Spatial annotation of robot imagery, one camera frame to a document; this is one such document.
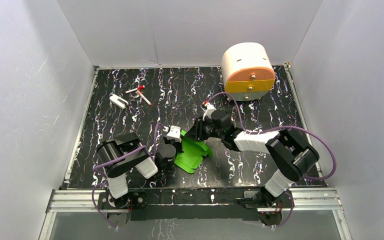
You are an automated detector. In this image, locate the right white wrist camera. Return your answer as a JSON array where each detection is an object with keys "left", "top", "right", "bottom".
[{"left": 201, "top": 101, "right": 216, "bottom": 121}]

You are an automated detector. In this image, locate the red capped marker pen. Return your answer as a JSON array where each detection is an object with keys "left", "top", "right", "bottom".
[{"left": 125, "top": 85, "right": 145, "bottom": 94}]

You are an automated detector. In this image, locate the small white plastic clip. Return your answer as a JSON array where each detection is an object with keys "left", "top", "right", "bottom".
[{"left": 109, "top": 94, "right": 129, "bottom": 110}]

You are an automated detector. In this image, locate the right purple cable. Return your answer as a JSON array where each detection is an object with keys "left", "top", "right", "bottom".
[{"left": 205, "top": 91, "right": 338, "bottom": 229}]

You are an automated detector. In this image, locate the purple cable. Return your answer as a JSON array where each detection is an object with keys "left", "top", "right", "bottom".
[
  {"left": 91, "top": 122, "right": 168, "bottom": 229},
  {"left": 205, "top": 91, "right": 338, "bottom": 229}
]

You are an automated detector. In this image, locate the green paper box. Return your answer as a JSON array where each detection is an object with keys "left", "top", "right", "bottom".
[{"left": 174, "top": 130, "right": 213, "bottom": 174}]

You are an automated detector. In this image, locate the round cream drawer cabinet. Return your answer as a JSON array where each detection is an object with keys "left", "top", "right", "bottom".
[{"left": 221, "top": 42, "right": 276, "bottom": 102}]

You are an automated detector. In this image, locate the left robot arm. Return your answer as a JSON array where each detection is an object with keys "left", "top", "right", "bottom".
[{"left": 94, "top": 130, "right": 183, "bottom": 209}]

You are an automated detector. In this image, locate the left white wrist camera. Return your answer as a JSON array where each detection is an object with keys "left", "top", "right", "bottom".
[{"left": 163, "top": 125, "right": 182, "bottom": 143}]

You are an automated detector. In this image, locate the pink tube pen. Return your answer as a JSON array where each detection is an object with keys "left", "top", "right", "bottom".
[{"left": 136, "top": 90, "right": 152, "bottom": 106}]

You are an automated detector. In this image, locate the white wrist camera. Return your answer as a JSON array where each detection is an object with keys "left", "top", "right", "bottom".
[
  {"left": 163, "top": 125, "right": 182, "bottom": 143},
  {"left": 201, "top": 101, "right": 216, "bottom": 121}
]

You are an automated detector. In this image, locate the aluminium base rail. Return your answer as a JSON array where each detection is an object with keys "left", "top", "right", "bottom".
[{"left": 47, "top": 187, "right": 343, "bottom": 213}]

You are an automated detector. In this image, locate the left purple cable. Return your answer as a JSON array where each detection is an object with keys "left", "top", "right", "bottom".
[{"left": 91, "top": 122, "right": 168, "bottom": 229}]

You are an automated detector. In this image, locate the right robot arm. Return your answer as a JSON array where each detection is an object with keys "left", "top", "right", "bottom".
[{"left": 184, "top": 110, "right": 320, "bottom": 207}]

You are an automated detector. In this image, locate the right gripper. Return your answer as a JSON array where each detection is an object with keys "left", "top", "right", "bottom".
[{"left": 184, "top": 116, "right": 224, "bottom": 142}]

